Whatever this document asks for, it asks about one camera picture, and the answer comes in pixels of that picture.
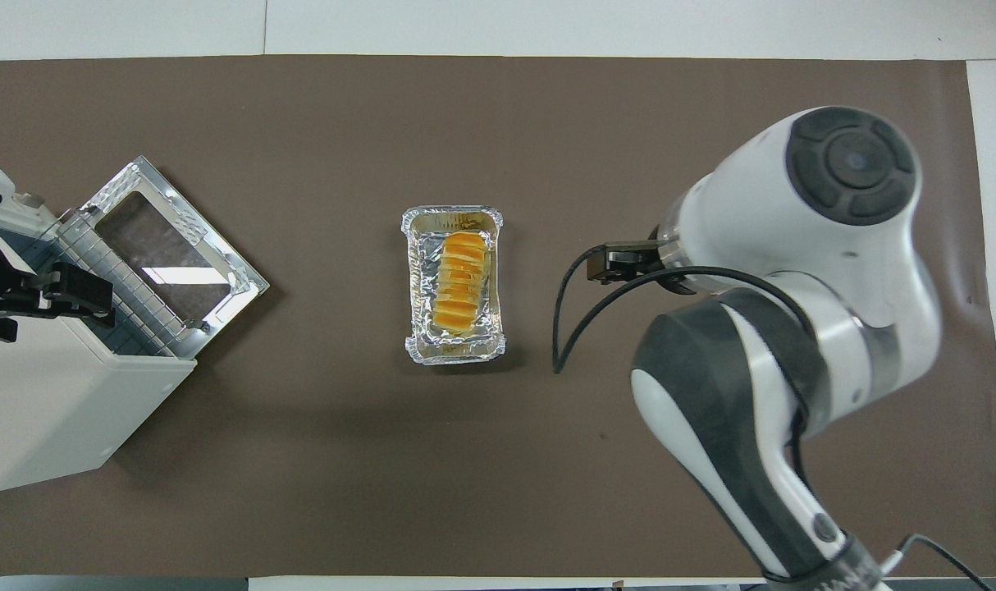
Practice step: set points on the aluminium foil tray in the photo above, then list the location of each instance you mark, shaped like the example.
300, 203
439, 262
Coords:
420, 336

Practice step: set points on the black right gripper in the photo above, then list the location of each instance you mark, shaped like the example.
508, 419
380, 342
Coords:
647, 261

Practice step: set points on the foil-lined glass oven door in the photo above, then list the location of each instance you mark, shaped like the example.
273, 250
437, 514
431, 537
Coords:
235, 275

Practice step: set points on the white toaster oven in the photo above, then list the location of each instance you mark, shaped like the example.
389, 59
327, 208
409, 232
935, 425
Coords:
55, 402

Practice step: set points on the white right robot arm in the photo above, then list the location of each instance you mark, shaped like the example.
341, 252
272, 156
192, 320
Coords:
793, 369

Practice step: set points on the sliced yellow bread loaf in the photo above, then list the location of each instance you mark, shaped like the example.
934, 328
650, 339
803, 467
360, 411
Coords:
461, 283

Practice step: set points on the brown table mat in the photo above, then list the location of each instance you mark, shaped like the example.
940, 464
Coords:
301, 123

